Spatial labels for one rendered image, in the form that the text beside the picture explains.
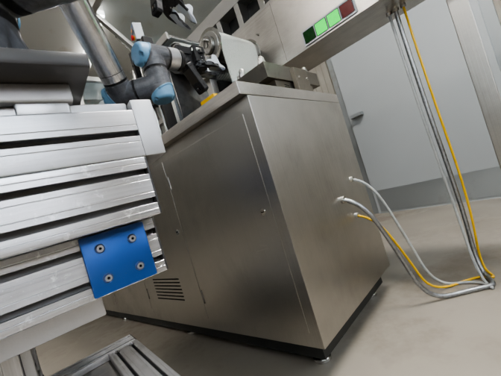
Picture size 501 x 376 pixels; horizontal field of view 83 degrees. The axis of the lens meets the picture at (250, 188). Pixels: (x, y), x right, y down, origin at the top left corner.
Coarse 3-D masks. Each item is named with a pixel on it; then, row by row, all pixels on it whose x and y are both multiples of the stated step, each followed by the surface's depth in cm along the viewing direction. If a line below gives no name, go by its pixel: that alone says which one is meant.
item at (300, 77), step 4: (292, 68) 114; (296, 68) 115; (292, 72) 114; (296, 72) 114; (300, 72) 117; (304, 72) 119; (292, 76) 114; (296, 76) 113; (300, 76) 116; (304, 76) 118; (296, 80) 113; (300, 80) 115; (304, 80) 118; (308, 80) 120; (296, 84) 114; (300, 84) 114; (304, 84) 117; (308, 84) 119; (296, 88) 114; (300, 88) 114; (304, 88) 116; (308, 88) 118
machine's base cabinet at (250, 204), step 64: (256, 128) 82; (320, 128) 109; (192, 192) 107; (256, 192) 86; (320, 192) 98; (192, 256) 115; (256, 256) 91; (320, 256) 89; (384, 256) 124; (192, 320) 124; (256, 320) 96; (320, 320) 81
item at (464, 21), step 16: (448, 0) 106; (464, 0) 103; (464, 16) 104; (464, 32) 105; (464, 48) 106; (480, 48) 103; (480, 64) 103; (480, 80) 104; (480, 96) 105; (496, 96) 102; (496, 112) 103; (496, 128) 104; (496, 144) 105
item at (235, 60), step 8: (224, 48) 120; (224, 56) 119; (232, 56) 122; (240, 56) 127; (248, 56) 131; (232, 64) 121; (240, 64) 125; (248, 64) 130; (256, 64) 134; (232, 72) 120; (232, 80) 119
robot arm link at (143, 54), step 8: (136, 48) 88; (144, 48) 88; (152, 48) 90; (160, 48) 92; (168, 48) 95; (136, 56) 89; (144, 56) 88; (152, 56) 90; (160, 56) 91; (168, 56) 94; (136, 64) 90; (144, 64) 90; (168, 64) 95
